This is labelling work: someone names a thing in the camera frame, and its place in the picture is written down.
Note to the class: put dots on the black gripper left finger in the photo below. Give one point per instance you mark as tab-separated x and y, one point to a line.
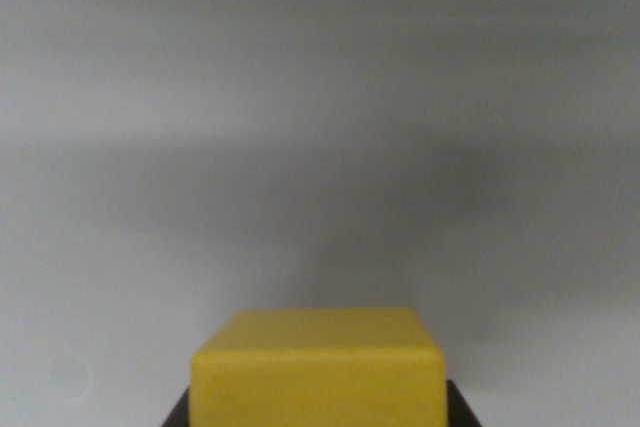
179	414

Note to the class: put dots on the yellow cube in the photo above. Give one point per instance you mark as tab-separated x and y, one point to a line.
318	377

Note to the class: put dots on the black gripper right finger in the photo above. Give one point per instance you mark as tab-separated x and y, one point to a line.
460	409

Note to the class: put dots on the white plastic tray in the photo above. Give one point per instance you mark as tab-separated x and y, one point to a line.
250	97

